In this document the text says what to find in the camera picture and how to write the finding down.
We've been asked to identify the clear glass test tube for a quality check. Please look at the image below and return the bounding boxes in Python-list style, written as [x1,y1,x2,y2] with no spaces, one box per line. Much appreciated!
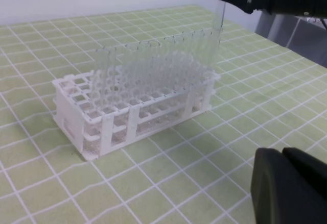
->
[207,2,226,67]

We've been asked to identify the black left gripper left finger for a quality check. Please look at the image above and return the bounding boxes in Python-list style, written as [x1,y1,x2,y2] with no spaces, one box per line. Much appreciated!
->
[250,148,326,223]

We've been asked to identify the clear test tube far right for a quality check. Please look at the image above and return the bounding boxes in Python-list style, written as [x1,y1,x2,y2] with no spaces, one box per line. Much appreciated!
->
[92,47,111,112]

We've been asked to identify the white plastic test tube rack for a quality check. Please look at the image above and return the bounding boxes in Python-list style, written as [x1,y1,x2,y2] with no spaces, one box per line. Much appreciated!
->
[52,71,220,161]

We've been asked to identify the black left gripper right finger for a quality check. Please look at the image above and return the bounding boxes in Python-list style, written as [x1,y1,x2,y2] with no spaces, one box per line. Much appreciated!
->
[282,147,326,198]

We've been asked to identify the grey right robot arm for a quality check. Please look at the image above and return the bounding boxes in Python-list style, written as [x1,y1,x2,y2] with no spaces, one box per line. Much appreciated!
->
[220,0,326,67]

